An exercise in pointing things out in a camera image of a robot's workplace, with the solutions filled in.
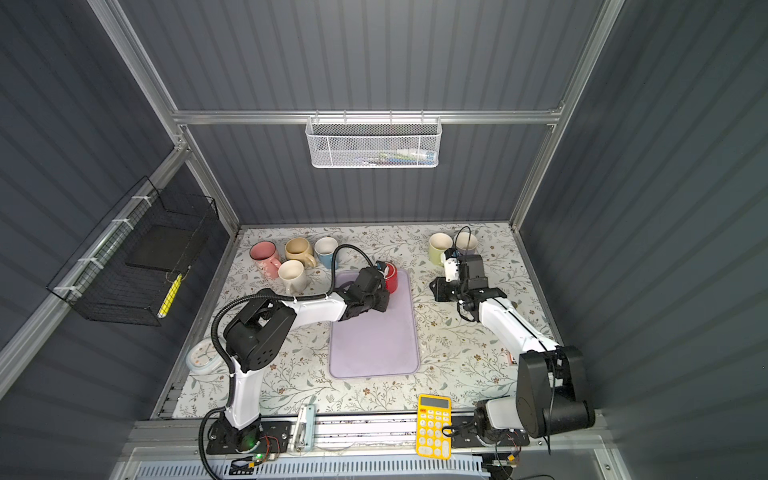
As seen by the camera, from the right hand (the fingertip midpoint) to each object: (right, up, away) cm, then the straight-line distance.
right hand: (439, 286), depth 89 cm
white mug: (-46, +2, +7) cm, 47 cm away
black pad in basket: (-73, +11, -14) cm, 75 cm away
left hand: (-16, -4, +9) cm, 18 cm away
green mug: (+3, +13, +18) cm, 23 cm away
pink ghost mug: (-55, +8, +8) cm, 56 cm away
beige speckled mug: (-48, +11, +20) cm, 53 cm away
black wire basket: (-79, +6, -17) cm, 81 cm away
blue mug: (-38, +12, +15) cm, 43 cm away
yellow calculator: (-3, -31, -13) cm, 34 cm away
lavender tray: (-19, -17, 0) cm, 25 cm away
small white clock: (-68, -20, -4) cm, 71 cm away
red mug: (-14, +2, +6) cm, 16 cm away
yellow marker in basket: (-66, 0, -20) cm, 69 cm away
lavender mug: (+12, +13, +19) cm, 26 cm away
